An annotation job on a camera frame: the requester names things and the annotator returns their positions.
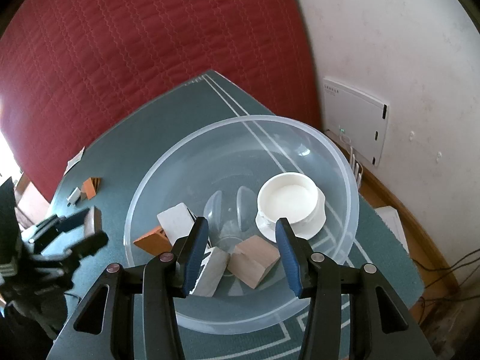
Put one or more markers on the small orange striped wedge block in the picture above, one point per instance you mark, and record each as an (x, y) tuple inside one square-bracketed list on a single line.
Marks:
[(90, 187)]

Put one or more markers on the person's left forearm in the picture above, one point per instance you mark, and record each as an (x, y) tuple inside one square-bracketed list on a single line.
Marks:
[(37, 318)]

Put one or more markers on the white flat box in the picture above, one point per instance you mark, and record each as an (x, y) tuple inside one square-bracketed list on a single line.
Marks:
[(390, 221)]

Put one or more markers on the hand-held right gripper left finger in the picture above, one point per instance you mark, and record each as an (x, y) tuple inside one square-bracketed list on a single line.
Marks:
[(195, 255)]

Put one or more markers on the long brown wooden block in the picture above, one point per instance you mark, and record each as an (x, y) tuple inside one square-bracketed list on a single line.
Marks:
[(93, 221)]

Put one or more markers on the white ceramic cup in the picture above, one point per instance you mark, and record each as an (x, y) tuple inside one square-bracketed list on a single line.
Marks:
[(285, 195)]

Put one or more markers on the white router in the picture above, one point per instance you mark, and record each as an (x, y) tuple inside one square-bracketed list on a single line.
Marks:
[(356, 172)]

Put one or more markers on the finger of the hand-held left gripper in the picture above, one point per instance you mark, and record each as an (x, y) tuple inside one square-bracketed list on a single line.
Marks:
[(92, 242), (75, 219)]

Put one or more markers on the clear plastic bowl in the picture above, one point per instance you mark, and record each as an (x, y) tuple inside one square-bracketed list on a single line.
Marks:
[(168, 165)]

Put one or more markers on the white paper sheet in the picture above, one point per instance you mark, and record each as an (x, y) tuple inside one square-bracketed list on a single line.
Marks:
[(75, 161)]

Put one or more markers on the white striped wedge block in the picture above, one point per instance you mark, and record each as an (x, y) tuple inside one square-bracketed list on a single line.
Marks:
[(215, 273)]

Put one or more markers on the large orange wedge block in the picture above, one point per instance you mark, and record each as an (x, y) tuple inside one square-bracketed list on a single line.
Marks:
[(150, 242)]

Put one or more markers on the plain white block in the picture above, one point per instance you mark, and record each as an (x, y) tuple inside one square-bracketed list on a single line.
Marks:
[(174, 219)]

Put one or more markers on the white wall box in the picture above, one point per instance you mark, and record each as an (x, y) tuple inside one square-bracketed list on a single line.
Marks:
[(352, 112)]

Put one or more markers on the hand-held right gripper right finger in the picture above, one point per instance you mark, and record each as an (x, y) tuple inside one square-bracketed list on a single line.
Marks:
[(287, 258)]

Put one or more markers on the white saucer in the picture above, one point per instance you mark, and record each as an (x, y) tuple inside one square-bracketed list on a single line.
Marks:
[(311, 228)]

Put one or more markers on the white plug charger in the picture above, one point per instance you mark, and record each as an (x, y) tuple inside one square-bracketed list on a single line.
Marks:
[(74, 195)]

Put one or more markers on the beige wooden wedge block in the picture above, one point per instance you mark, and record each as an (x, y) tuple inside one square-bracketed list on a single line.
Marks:
[(251, 262)]

